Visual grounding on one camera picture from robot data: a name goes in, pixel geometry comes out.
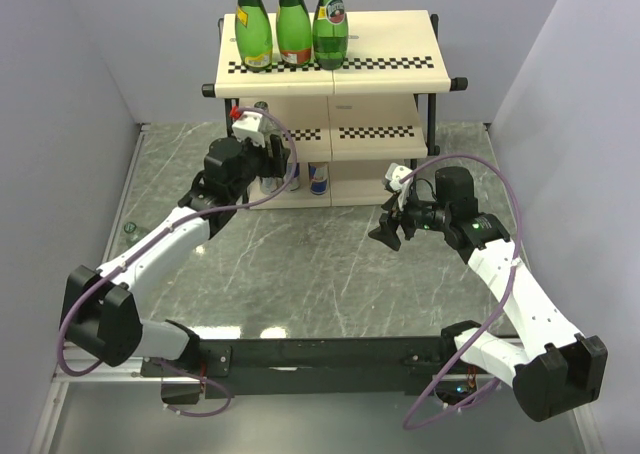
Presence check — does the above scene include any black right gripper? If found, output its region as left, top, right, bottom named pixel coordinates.
left=368, top=184, right=451, bottom=251

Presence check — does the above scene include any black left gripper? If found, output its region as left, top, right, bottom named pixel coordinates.
left=226, top=125, right=289, bottom=199

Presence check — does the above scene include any clear glass bottle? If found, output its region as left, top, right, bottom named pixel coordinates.
left=253, top=100, right=284, bottom=141
left=123, top=222, right=151, bottom=247

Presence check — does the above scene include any silver energy drink can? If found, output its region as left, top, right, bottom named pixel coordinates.
left=285, top=163, right=301, bottom=192

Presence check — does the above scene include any blue energy drink can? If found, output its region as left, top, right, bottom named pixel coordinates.
left=308, top=162, right=329, bottom=196

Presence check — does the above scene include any green Perrier bottle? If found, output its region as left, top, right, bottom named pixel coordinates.
left=235, top=0, right=273, bottom=72

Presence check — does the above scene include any clear glass bottle front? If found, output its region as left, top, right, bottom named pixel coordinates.
left=123, top=222, right=151, bottom=247

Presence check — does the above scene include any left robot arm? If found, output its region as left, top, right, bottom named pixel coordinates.
left=56, top=133, right=297, bottom=376

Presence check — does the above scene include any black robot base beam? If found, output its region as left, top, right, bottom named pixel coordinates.
left=139, top=336, right=501, bottom=400

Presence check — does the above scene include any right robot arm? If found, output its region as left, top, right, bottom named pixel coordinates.
left=369, top=163, right=608, bottom=422

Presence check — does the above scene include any beige three-tier shelf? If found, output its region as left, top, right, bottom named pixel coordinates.
left=202, top=10, right=468, bottom=209

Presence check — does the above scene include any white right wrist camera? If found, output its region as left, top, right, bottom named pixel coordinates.
left=383, top=163, right=412, bottom=211

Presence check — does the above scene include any aluminium frame rail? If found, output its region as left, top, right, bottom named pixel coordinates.
left=49, top=343, right=521, bottom=390

